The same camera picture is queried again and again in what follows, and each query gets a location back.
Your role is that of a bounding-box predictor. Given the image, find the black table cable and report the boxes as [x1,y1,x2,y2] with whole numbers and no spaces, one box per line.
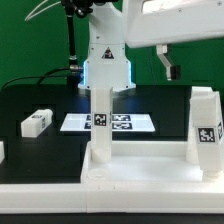
[1,67,81,91]

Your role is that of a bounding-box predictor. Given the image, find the black cable hose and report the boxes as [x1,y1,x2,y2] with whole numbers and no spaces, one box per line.
[61,0,85,73]

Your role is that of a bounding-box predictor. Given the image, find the white thin cables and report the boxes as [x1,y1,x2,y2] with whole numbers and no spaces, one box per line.
[24,0,62,23]

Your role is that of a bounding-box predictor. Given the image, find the white left obstacle block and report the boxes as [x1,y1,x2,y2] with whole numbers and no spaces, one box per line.
[0,141,5,164]

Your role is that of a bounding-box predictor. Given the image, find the marker tag base plate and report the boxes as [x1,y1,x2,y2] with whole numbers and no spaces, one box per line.
[61,113,155,132]

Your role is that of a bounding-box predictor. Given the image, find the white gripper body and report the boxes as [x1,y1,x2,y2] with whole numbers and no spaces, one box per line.
[123,0,224,48]

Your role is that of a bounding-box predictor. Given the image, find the white desk top tray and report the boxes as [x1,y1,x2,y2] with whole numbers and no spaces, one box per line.
[80,139,224,185]

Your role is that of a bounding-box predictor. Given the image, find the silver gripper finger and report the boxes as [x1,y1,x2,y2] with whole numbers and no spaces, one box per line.
[156,44,181,81]

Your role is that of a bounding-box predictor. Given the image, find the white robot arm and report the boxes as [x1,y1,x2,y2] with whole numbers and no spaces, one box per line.
[79,0,224,92]

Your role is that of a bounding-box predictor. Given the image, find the white front obstacle bar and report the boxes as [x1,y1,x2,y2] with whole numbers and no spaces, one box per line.
[0,182,224,214]

